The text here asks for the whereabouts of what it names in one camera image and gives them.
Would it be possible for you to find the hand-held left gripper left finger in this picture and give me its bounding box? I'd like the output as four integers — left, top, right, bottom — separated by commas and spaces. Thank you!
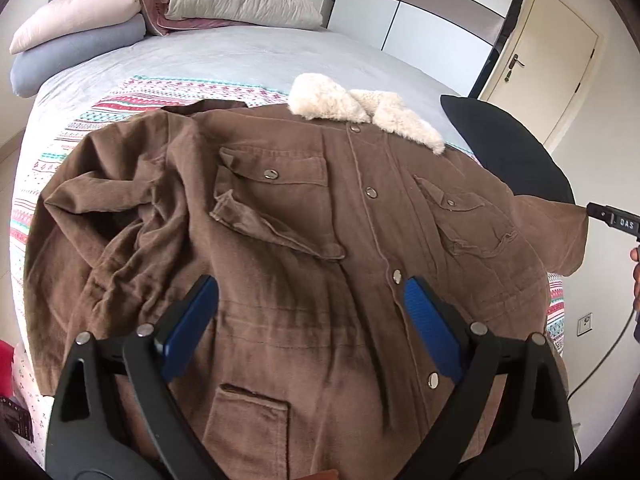
46, 274, 236, 480

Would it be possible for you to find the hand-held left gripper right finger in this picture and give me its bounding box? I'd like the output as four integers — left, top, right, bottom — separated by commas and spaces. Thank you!
404, 276, 576, 480

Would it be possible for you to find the brown jacket with fur collar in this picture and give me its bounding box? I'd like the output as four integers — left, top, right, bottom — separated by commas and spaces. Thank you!
22, 74, 601, 480

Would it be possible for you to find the person's right hand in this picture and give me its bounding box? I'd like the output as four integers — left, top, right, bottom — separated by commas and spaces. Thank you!
630, 247, 640, 312

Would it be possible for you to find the black cushion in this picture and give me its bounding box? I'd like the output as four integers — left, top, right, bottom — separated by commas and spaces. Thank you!
440, 94, 576, 206

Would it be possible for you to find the cream door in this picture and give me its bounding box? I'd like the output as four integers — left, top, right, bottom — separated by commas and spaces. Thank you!
477, 0, 601, 146

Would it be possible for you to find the red object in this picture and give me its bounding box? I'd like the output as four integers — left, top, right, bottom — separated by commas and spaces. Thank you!
0, 339, 14, 402

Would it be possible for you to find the dark booklet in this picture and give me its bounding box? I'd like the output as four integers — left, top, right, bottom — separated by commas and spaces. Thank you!
0, 395, 34, 444

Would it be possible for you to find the white and grey wardrobe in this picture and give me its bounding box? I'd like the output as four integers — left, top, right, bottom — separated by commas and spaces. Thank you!
325, 0, 531, 101

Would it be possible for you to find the bed with grey sheet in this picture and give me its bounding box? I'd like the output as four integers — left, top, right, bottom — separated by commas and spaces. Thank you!
10, 25, 568, 461

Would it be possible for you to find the blue-grey pillow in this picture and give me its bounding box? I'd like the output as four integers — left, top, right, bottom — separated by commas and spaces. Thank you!
10, 12, 147, 98

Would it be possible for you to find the pink striped pillow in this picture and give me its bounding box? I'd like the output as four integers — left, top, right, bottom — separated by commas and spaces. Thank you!
77, 0, 251, 37

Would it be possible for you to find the cream pillow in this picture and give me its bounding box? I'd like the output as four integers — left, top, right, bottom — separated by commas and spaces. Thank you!
9, 0, 143, 55

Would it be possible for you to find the black cable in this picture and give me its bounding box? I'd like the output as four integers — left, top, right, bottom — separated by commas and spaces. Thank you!
567, 305, 640, 466

